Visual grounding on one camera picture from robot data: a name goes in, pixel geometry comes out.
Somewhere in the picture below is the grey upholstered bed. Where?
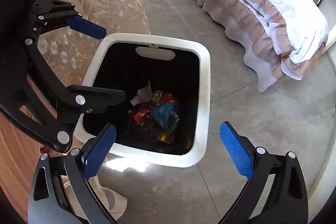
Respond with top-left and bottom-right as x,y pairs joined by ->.
197,0 -> 329,92

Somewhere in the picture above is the beige embroidered tablecloth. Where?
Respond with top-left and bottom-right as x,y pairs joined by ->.
38,0 -> 150,86

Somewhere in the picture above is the white square trash bin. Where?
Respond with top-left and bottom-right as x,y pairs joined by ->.
74,34 -> 211,168

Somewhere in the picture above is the blue plastic bag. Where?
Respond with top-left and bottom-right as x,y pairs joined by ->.
150,103 -> 180,134

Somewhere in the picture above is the red snack bag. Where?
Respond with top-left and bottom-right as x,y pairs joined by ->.
151,90 -> 178,106

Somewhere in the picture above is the orange red wrapper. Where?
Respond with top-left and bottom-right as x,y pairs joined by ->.
133,107 -> 157,131

